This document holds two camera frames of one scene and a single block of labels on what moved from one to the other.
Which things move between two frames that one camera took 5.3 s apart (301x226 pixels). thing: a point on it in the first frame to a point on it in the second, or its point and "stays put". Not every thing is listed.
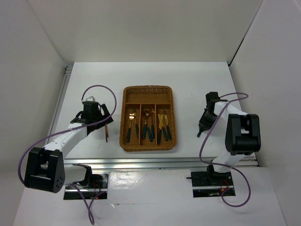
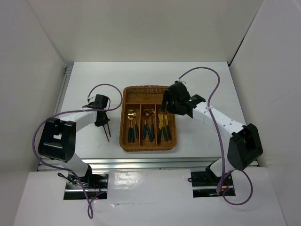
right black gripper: x=203 y=123 to x=167 y=96
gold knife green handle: x=162 y=125 stays put
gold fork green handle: x=137 y=128 stays put
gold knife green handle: x=169 y=131 stays put
